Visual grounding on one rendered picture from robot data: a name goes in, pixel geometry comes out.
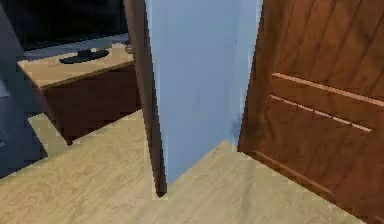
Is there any dark brown television stand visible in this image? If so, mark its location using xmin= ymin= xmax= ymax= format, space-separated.
xmin=17 ymin=42 xmax=142 ymax=147

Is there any brown wooden room door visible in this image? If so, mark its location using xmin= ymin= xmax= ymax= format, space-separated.
xmin=237 ymin=0 xmax=384 ymax=224

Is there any black television set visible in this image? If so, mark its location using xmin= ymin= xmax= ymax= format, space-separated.
xmin=0 ymin=0 xmax=130 ymax=65

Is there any dark brown door frame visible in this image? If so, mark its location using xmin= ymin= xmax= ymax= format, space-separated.
xmin=123 ymin=0 xmax=168 ymax=198

